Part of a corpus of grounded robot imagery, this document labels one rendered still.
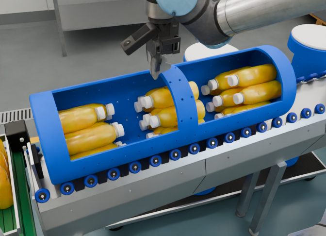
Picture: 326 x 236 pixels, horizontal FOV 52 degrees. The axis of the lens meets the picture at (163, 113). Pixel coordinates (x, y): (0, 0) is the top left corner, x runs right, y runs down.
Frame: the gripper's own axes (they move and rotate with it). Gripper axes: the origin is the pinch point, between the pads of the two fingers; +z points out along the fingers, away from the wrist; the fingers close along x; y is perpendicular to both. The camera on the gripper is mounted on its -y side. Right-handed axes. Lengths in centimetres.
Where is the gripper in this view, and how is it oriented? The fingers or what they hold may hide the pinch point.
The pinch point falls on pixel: (152, 75)
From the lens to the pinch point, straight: 105.6
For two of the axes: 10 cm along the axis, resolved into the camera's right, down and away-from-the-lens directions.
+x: -4.1, -6.0, 6.9
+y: 9.1, -2.4, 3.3
